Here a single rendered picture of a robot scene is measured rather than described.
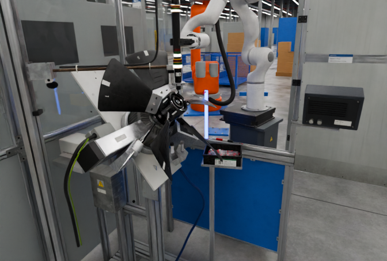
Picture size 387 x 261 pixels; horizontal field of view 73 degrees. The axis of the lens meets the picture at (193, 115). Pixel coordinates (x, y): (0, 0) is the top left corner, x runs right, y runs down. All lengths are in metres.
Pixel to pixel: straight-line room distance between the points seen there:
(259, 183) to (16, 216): 1.38
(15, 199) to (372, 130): 2.94
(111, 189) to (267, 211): 0.99
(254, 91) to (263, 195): 0.68
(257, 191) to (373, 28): 1.86
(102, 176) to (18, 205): 0.47
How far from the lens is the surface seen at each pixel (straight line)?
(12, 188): 1.66
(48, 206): 1.61
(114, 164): 1.16
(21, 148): 1.61
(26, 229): 1.79
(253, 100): 1.84
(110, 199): 1.50
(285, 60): 10.47
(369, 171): 3.25
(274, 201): 1.80
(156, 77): 1.33
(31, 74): 1.38
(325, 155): 3.18
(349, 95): 1.45
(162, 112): 1.21
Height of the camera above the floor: 1.52
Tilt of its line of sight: 17 degrees down
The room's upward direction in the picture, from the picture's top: 1 degrees counter-clockwise
